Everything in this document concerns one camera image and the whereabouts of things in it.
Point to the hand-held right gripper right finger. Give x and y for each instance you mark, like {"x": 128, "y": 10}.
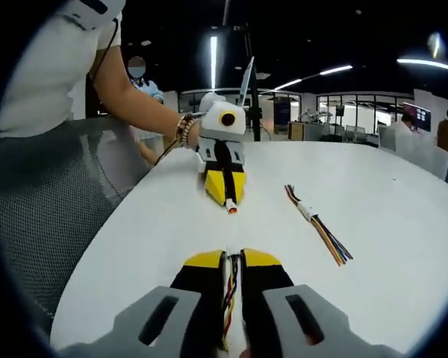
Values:
{"x": 265, "y": 291}

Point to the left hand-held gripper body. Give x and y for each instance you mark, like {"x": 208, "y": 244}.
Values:
{"x": 214, "y": 123}

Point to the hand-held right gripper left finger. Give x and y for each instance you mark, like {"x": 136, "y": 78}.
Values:
{"x": 198, "y": 291}

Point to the long multicoloured JST connector harness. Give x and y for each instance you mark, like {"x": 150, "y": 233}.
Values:
{"x": 231, "y": 287}
{"x": 332, "y": 242}

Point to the short multicoloured JST socket harness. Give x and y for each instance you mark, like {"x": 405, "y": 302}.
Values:
{"x": 293, "y": 195}

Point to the tall black tripod stand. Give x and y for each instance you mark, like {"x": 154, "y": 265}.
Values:
{"x": 254, "y": 119}

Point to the white framed computer monitor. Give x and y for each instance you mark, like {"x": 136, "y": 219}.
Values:
{"x": 247, "y": 82}

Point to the ceiling light strip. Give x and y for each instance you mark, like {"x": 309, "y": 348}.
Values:
{"x": 213, "y": 61}
{"x": 425, "y": 63}
{"x": 321, "y": 72}

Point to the white worn chest device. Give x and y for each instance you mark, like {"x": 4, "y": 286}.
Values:
{"x": 82, "y": 16}

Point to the person's white shirt torso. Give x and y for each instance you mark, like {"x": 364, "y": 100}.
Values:
{"x": 48, "y": 74}

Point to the wall television screen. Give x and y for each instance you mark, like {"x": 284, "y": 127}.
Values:
{"x": 418, "y": 115}

